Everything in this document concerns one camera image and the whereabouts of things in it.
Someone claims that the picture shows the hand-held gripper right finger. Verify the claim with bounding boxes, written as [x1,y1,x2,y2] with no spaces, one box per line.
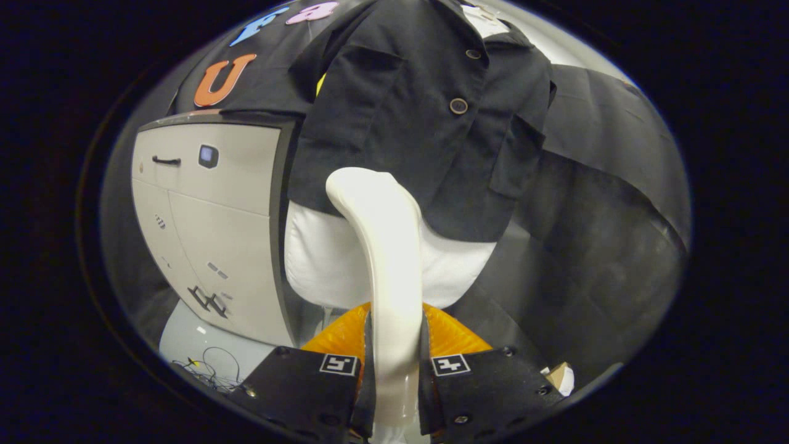
[421,302,568,442]

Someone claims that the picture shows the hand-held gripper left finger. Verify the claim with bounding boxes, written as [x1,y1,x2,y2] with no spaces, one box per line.
[227,302,375,444]

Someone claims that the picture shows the black blazer jacket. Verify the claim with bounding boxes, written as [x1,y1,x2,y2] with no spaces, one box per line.
[287,0,555,242]

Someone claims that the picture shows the white garment form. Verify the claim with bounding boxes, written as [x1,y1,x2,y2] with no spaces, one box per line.
[284,3,512,310]

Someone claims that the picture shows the small cardboard box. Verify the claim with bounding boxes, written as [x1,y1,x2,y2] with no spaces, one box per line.
[542,362,575,397]

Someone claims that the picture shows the black backdrop cloth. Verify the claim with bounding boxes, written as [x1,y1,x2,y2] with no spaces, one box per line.
[170,0,691,371]

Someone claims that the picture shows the grey cabinet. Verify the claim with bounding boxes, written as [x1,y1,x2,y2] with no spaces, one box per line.
[131,110,303,349]

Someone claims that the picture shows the thin black cables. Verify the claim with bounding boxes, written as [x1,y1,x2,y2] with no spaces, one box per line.
[173,347,244,392]

